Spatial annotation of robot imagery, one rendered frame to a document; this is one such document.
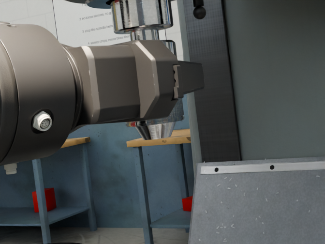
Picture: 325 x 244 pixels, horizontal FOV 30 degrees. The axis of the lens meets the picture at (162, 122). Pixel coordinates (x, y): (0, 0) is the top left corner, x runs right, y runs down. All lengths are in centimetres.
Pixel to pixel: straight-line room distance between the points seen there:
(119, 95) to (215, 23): 47
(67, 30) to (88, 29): 24
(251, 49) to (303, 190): 20
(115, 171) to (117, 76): 528
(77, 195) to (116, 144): 71
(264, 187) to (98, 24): 491
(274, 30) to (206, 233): 29
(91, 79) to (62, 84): 3
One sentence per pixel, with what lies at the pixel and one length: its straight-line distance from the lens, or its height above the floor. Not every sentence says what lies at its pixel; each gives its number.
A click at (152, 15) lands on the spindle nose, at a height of 129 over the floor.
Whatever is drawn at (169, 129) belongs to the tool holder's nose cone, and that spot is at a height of 120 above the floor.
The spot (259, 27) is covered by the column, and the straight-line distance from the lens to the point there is 84.
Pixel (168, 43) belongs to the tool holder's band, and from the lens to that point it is 47.
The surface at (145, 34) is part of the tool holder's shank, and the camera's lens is 47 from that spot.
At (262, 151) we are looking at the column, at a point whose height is 113.
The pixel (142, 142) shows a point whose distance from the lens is 450.
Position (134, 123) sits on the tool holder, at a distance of 47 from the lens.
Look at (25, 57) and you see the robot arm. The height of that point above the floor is 126.
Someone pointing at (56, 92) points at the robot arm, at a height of 124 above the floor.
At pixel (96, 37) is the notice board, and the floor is 179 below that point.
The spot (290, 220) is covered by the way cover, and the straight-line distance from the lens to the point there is 81.
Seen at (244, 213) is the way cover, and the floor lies 105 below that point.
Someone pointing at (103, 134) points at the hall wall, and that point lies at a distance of 570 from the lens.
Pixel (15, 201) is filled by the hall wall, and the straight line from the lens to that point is 655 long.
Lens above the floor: 123
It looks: 3 degrees down
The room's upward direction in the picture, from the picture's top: 7 degrees counter-clockwise
